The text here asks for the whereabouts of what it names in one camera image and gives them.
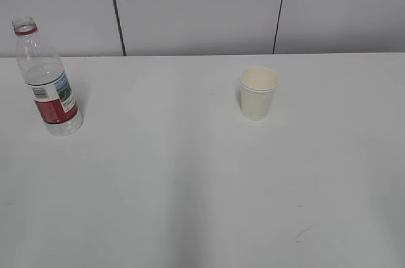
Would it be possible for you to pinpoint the clear plastic water bottle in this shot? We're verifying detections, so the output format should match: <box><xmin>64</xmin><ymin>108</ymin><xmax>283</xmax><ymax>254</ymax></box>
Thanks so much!
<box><xmin>12</xmin><ymin>16</ymin><xmax>83</xmax><ymax>137</ymax></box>

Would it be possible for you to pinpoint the white paper cup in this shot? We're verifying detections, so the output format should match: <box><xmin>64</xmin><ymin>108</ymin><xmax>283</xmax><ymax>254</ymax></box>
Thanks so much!
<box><xmin>239</xmin><ymin>66</ymin><xmax>278</xmax><ymax>121</ymax></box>

